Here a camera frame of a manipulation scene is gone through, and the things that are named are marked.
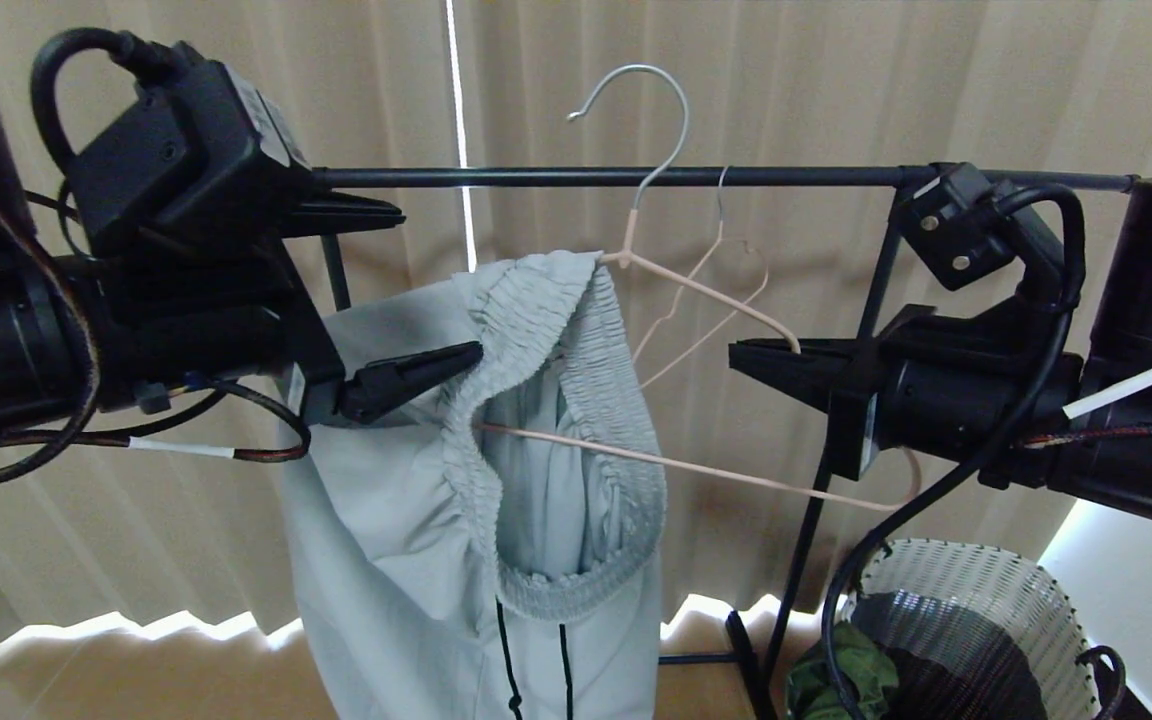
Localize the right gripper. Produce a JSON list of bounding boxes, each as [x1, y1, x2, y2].
[[826, 305, 1087, 481]]

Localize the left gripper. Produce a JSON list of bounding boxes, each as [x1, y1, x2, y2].
[[86, 192, 485, 426]]

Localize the pale grey shorts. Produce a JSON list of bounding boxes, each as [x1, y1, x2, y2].
[[276, 250, 669, 720]]

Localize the pink clothes hanger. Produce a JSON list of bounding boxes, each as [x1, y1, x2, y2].
[[474, 63, 924, 514], [631, 165, 772, 391]]

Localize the white laundry basket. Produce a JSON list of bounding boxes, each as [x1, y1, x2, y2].
[[841, 538, 1127, 720]]

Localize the black clothes rack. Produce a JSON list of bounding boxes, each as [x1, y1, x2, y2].
[[311, 160, 1137, 720]]

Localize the green garment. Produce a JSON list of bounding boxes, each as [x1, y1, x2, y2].
[[786, 620, 902, 720]]

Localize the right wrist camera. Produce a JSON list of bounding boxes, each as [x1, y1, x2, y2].
[[891, 162, 1087, 311]]

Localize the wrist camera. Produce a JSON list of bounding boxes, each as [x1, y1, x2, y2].
[[891, 162, 1087, 311], [64, 40, 315, 263]]

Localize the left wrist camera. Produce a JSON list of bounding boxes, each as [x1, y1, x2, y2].
[[64, 40, 315, 263]]

